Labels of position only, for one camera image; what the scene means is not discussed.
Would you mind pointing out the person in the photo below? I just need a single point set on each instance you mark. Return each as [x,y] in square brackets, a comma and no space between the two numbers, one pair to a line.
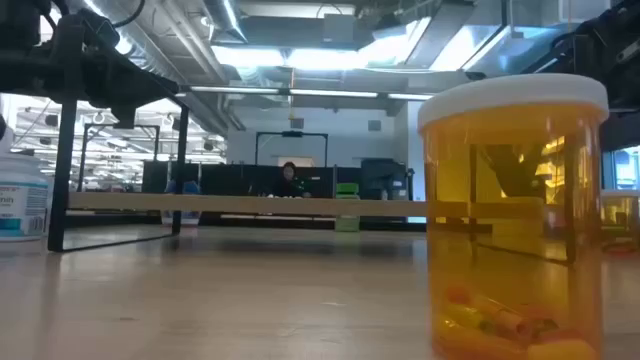
[289,182]

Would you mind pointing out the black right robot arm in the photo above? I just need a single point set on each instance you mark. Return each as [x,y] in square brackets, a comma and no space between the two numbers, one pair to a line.
[610,40]

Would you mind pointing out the wooden shelf with black frame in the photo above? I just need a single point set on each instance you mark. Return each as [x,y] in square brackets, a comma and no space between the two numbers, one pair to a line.
[250,205]

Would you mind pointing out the silver round ventilation duct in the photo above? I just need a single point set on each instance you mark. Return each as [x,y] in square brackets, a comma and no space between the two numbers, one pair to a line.
[225,15]

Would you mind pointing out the blue cap Tums bottle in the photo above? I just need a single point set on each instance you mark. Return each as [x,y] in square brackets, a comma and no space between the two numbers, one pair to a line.
[182,187]

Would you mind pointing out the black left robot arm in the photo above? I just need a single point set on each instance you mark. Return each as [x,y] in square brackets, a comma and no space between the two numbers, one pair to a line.
[20,70]

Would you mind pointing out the white melatonin bottle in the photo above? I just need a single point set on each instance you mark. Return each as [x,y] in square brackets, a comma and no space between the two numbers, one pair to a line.
[22,210]

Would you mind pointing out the long ceiling tube light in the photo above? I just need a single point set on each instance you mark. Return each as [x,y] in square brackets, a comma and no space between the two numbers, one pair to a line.
[325,93]

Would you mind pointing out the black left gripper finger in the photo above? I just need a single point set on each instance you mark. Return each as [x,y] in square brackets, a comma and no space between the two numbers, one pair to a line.
[150,87]

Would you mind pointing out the black gantry frame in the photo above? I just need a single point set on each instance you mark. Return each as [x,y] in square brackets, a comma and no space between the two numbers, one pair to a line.
[122,126]
[291,134]

